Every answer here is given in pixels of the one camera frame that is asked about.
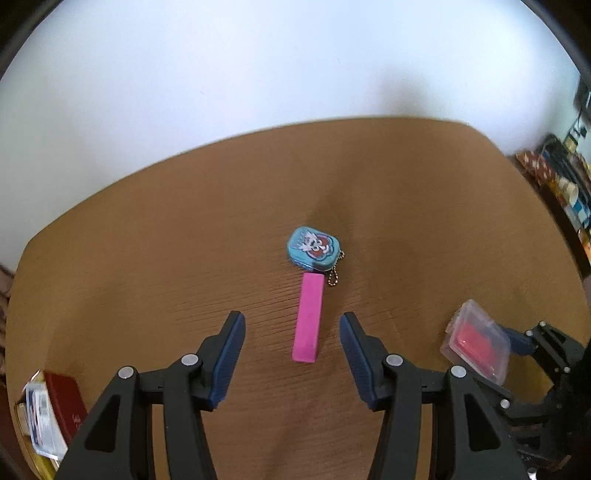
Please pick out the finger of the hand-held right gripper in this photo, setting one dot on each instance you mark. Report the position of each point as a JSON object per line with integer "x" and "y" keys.
{"x": 512, "y": 408}
{"x": 519, "y": 342}

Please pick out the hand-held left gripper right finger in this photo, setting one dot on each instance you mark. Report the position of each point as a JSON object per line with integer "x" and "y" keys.
{"x": 362, "y": 369}

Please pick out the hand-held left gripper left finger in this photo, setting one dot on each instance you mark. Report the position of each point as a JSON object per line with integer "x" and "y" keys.
{"x": 221, "y": 369}

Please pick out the clear case with red insert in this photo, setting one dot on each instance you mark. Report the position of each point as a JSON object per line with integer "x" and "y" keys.
{"x": 475, "y": 344}

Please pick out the pink rectangular bar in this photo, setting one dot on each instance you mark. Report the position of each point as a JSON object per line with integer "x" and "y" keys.
{"x": 308, "y": 318}

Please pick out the gold metal tin tray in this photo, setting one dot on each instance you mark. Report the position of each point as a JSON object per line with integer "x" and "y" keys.
{"x": 44, "y": 466}

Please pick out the red box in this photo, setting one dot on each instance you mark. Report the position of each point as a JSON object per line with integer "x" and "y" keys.
{"x": 67, "y": 406}

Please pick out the colourful shelf clutter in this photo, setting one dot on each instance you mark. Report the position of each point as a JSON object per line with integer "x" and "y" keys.
{"x": 558, "y": 184}

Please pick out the black wall device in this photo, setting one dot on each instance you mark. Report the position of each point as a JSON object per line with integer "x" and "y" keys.
{"x": 582, "y": 104}

